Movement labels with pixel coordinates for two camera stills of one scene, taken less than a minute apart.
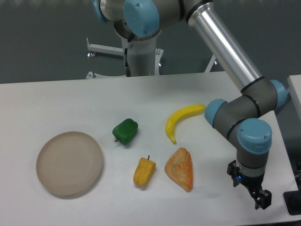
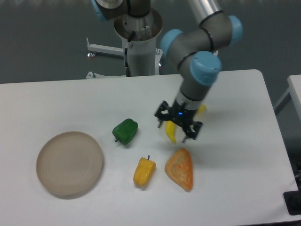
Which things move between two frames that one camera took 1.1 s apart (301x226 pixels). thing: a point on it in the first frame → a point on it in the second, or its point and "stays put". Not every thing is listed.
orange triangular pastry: (179, 168) stays put
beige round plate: (69, 163) stays put
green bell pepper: (125, 131) stays put
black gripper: (251, 177) → (180, 113)
